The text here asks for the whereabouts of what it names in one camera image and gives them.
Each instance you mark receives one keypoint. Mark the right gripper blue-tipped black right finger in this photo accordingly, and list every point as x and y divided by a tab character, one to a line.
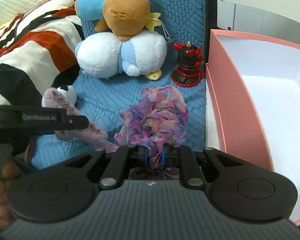
183	158

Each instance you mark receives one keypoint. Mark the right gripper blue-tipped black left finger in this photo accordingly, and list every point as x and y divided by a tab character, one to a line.
125	158

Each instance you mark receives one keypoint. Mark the purple ribbon scrunchie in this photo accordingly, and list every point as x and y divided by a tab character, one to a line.
159	117

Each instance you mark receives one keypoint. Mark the red black figurine toy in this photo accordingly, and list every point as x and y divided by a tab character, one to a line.
189	59

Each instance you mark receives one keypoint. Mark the white and blue plush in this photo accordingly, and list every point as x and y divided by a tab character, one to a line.
103	55

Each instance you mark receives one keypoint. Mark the brown bear plush blue shirt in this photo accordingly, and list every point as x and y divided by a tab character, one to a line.
125	18

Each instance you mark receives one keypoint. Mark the person's left hand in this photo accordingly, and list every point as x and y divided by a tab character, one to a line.
9	173

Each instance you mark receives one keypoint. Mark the small panda plush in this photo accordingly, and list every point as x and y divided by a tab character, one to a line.
68	92

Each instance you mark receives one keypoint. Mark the striped orange black white blanket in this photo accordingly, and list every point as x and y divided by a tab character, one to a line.
37	52

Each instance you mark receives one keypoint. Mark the pink cardboard storage box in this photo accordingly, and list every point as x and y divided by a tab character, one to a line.
253	102

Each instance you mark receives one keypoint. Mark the blue textured chair cushion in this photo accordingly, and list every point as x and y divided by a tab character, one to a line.
102	100

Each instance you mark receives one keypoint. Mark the white plastic chair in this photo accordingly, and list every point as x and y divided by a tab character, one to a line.
274	18

